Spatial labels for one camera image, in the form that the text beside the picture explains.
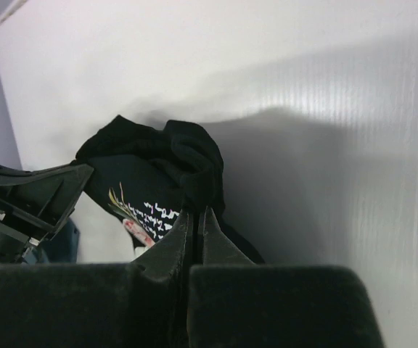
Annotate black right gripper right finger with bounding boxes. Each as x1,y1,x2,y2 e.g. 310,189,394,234
187,209,384,347

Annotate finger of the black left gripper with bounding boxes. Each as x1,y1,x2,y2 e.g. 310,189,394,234
0,164,94,241

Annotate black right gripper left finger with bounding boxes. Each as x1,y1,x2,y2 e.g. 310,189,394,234
0,212,191,347

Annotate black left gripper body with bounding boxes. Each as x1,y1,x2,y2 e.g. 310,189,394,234
0,208,40,264

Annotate black t-shirt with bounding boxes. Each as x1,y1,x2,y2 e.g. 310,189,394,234
74,115,263,263

